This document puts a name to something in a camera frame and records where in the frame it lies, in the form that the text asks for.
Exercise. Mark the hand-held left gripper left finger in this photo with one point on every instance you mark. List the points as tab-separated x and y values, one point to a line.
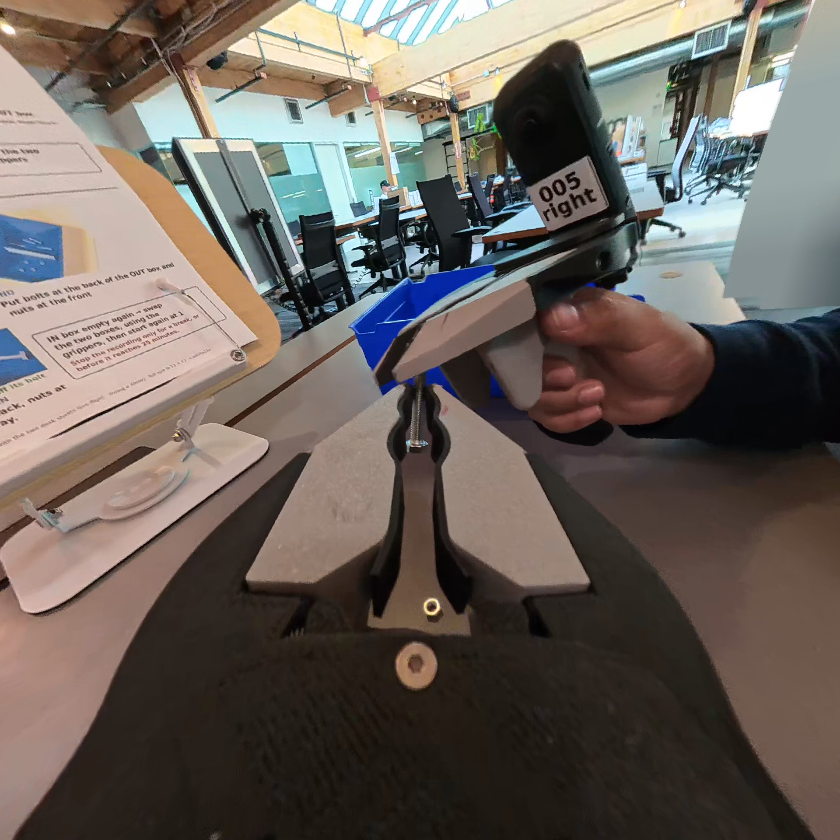
328	518

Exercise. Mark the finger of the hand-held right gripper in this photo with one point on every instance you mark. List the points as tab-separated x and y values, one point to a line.
459	328
459	295

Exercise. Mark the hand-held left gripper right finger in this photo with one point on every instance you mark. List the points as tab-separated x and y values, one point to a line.
505	525

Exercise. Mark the blue plastic bin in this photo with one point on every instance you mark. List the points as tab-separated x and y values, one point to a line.
387	315

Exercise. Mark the silver hex bolt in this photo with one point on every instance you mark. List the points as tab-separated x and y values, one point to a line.
417	413

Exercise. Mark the silver hex nut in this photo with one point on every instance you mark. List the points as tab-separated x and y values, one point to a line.
417	445

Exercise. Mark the person's right forearm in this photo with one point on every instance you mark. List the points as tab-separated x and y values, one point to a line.
774	387

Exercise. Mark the person's right hand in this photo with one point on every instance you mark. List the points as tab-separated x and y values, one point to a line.
643	354

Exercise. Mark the group of black office chairs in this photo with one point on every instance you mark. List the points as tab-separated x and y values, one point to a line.
449	216

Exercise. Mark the hanging green plant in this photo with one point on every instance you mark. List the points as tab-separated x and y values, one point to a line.
482	138

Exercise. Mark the wood edged office desk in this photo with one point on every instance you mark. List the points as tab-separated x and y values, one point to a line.
518	226

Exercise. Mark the grey panel on black stand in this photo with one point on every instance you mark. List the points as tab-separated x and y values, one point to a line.
256	190

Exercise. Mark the printed instruction sheet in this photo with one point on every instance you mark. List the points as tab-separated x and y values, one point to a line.
98	262

